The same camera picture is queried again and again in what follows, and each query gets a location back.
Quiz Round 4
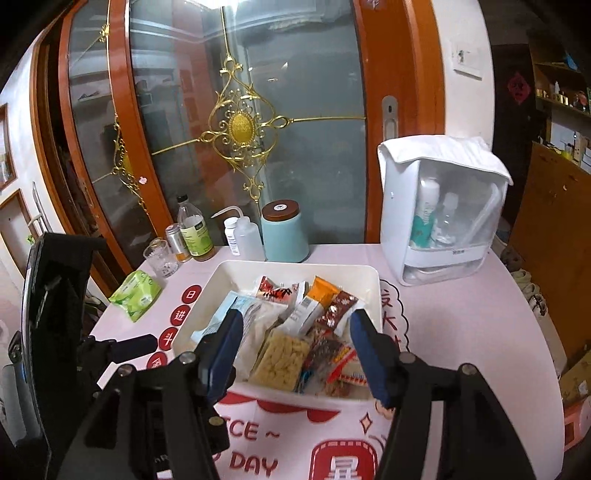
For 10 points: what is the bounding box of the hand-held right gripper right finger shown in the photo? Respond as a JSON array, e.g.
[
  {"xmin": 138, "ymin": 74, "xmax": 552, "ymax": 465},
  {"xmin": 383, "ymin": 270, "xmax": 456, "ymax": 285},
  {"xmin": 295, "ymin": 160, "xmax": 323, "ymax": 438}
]
[{"xmin": 350, "ymin": 310, "xmax": 536, "ymax": 480}]

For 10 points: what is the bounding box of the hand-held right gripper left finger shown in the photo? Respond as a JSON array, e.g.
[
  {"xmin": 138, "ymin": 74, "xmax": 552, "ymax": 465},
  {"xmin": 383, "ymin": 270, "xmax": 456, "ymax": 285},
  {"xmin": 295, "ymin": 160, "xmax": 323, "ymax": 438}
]
[{"xmin": 58, "ymin": 310, "xmax": 244, "ymax": 480}]

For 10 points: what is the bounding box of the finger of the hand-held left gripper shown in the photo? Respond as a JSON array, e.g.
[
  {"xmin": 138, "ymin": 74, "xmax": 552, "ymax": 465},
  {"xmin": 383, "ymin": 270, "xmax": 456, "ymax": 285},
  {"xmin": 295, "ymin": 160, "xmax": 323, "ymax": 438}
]
[{"xmin": 110, "ymin": 335, "xmax": 158, "ymax": 365}]

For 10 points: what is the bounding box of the dark dried fruit packet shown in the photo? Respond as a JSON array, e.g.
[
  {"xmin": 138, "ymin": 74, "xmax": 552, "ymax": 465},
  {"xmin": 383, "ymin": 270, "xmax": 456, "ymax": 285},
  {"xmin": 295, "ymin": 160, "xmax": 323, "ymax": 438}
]
[{"xmin": 300, "ymin": 335, "xmax": 352, "ymax": 393}]

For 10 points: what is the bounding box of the light blue bread packet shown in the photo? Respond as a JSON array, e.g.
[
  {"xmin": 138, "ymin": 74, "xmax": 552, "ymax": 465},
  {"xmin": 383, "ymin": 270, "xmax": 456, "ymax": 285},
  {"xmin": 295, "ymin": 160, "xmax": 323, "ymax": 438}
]
[{"xmin": 191, "ymin": 291, "xmax": 287, "ymax": 370}]

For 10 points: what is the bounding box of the rice cracker red packet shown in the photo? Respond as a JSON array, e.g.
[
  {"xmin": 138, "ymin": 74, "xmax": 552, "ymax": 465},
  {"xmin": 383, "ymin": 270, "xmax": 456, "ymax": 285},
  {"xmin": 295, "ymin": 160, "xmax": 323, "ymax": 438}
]
[{"xmin": 248, "ymin": 332, "xmax": 311, "ymax": 393}]

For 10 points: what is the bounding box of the nut brittle clear packet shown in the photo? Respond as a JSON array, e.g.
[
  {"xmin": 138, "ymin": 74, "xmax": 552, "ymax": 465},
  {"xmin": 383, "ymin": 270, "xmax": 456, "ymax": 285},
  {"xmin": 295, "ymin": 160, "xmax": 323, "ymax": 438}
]
[{"xmin": 318, "ymin": 291, "xmax": 360, "ymax": 335}]

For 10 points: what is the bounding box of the red white cartoon packet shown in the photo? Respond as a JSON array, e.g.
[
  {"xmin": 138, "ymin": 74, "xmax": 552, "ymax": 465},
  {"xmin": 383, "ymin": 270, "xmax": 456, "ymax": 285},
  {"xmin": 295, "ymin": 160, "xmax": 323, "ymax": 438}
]
[{"xmin": 255, "ymin": 276, "xmax": 301, "ymax": 305}]

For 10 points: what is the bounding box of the white plastic tray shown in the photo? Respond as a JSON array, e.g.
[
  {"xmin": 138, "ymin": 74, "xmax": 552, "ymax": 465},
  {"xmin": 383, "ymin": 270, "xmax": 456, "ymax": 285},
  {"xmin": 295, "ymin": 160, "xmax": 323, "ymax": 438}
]
[{"xmin": 173, "ymin": 259, "xmax": 382, "ymax": 411}]

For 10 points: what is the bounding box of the orange white snack packet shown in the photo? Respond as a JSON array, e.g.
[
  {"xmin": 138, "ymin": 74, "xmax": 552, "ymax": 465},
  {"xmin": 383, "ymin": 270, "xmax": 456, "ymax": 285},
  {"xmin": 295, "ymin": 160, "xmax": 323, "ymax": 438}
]
[{"xmin": 281, "ymin": 276, "xmax": 341, "ymax": 335}]

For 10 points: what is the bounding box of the green tissue pack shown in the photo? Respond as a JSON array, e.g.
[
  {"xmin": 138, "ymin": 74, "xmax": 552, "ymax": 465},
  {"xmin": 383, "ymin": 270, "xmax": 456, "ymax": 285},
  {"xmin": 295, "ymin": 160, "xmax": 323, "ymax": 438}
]
[{"xmin": 108, "ymin": 271, "xmax": 162, "ymax": 323}]

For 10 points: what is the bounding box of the clear glass cup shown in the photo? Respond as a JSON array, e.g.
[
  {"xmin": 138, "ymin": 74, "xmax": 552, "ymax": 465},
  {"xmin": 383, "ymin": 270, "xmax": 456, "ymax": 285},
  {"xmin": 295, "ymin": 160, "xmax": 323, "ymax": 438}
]
[{"xmin": 143, "ymin": 237, "xmax": 178, "ymax": 280}]

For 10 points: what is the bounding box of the pink printed tablecloth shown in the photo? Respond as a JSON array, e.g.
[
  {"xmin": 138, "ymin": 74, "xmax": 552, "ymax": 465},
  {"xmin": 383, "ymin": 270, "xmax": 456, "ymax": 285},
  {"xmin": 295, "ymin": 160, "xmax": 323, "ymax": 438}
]
[{"xmin": 88, "ymin": 244, "xmax": 566, "ymax": 480}]

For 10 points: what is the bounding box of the small metal can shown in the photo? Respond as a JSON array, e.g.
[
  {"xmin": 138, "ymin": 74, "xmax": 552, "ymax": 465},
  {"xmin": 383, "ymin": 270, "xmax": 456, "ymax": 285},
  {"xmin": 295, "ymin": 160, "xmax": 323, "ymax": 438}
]
[{"xmin": 165, "ymin": 224, "xmax": 192, "ymax": 264}]

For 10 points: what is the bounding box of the clear squeeze wash bottle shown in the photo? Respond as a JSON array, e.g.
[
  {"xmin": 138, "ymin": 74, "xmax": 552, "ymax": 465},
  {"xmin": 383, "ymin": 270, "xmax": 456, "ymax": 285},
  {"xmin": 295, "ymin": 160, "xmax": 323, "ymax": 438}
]
[{"xmin": 210, "ymin": 206, "xmax": 264, "ymax": 261}]

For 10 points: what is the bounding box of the white pill bottle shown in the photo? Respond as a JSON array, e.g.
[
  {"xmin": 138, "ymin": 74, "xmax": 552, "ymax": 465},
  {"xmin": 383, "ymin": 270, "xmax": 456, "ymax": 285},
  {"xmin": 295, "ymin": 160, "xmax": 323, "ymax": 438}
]
[{"xmin": 224, "ymin": 218, "xmax": 243, "ymax": 256}]

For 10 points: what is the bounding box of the glass bottle green label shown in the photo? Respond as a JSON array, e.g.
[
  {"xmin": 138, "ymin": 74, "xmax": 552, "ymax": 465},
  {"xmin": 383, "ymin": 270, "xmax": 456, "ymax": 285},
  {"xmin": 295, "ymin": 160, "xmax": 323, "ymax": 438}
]
[{"xmin": 177, "ymin": 195, "xmax": 215, "ymax": 262}]

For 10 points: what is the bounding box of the teal canister brown lid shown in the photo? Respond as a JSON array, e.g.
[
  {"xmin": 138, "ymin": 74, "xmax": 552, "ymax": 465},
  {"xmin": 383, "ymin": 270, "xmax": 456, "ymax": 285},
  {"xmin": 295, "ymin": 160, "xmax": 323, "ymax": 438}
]
[{"xmin": 261, "ymin": 199, "xmax": 310, "ymax": 264}]

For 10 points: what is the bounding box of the white teal bottle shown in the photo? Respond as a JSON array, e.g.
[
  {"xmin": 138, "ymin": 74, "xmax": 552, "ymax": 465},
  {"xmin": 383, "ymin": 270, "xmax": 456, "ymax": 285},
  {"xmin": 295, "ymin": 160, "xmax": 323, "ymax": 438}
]
[{"xmin": 410, "ymin": 178, "xmax": 440, "ymax": 247}]

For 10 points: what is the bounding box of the white storage organizer box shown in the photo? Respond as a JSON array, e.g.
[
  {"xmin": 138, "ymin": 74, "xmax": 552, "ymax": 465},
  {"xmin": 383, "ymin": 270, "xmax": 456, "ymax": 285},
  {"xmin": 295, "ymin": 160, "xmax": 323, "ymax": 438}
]
[{"xmin": 378, "ymin": 136, "xmax": 514, "ymax": 287}]

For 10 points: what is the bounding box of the clear plastic bottle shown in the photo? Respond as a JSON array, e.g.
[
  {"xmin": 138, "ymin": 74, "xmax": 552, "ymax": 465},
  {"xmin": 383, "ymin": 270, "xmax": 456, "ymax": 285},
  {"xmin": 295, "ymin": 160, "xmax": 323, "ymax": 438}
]
[{"xmin": 434, "ymin": 191, "xmax": 460, "ymax": 245}]

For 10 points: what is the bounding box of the row of shoes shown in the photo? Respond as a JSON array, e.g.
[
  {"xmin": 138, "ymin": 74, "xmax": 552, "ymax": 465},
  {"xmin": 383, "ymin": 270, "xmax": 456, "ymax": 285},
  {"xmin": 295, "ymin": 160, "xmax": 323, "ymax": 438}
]
[{"xmin": 499, "ymin": 244, "xmax": 550, "ymax": 324}]

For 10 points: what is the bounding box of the cardboard box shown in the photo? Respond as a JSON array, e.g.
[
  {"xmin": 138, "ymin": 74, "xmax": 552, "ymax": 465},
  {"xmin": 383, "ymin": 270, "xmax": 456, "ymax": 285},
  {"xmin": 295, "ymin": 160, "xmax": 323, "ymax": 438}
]
[{"xmin": 558, "ymin": 355, "xmax": 591, "ymax": 407}]

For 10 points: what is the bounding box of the orange framed glass door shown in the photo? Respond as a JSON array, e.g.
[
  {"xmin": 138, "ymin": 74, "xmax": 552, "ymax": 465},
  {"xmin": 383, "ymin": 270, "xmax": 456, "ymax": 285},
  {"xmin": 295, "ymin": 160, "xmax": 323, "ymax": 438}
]
[
  {"xmin": 30, "ymin": 0, "xmax": 181, "ymax": 287},
  {"xmin": 108, "ymin": 0, "xmax": 444, "ymax": 259}
]

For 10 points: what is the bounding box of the pink plastic container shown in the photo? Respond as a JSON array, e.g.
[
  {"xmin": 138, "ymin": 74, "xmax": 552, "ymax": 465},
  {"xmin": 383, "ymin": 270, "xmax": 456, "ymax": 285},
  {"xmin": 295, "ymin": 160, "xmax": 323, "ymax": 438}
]
[{"xmin": 563, "ymin": 397, "xmax": 591, "ymax": 453}]

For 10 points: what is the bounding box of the wooden shelf cabinet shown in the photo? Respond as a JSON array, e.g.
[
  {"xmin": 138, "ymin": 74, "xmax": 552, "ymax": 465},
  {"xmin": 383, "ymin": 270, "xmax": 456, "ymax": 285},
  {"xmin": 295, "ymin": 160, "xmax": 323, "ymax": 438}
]
[{"xmin": 508, "ymin": 37, "xmax": 591, "ymax": 361}]

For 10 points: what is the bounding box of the red paper decoration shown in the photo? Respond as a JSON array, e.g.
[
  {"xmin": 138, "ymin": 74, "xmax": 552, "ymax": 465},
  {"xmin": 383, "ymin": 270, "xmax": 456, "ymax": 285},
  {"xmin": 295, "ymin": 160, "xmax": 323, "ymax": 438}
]
[{"xmin": 507, "ymin": 71, "xmax": 532, "ymax": 106}]

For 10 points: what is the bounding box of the wooden picture frame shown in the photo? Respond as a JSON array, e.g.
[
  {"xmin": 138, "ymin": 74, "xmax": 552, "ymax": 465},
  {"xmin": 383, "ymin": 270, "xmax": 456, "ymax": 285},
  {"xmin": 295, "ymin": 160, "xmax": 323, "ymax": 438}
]
[{"xmin": 0, "ymin": 189, "xmax": 40, "ymax": 278}]

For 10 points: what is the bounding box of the long metal handle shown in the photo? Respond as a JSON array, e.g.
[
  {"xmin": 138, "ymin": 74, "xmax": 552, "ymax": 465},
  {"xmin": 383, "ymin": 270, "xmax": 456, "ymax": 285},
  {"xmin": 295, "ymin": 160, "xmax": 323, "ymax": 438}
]
[{"xmin": 30, "ymin": 182, "xmax": 51, "ymax": 234}]

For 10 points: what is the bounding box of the white wall switch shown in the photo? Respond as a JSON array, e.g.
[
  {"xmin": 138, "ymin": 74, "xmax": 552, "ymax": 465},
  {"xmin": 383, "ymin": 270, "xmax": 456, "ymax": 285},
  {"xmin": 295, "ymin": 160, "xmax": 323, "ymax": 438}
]
[{"xmin": 452, "ymin": 41, "xmax": 483, "ymax": 77}]

